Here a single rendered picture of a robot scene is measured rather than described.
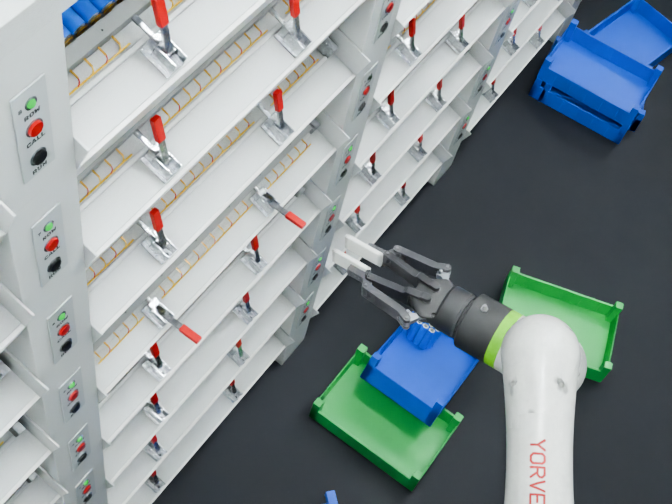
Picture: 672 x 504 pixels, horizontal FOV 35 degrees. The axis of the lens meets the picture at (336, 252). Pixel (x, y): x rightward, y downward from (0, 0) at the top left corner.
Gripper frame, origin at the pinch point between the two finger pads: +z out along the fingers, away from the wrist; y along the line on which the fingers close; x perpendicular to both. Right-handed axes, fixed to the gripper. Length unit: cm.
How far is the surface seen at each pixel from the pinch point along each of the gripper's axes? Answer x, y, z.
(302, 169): 1.3, 9.2, 17.5
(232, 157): 21.5, -9.6, 16.1
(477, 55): -34, 88, 25
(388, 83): 1.6, 35.0, 17.1
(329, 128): 4.8, 16.9, 17.4
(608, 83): -81, 149, 10
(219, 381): -57, -6, 28
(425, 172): -75, 83, 32
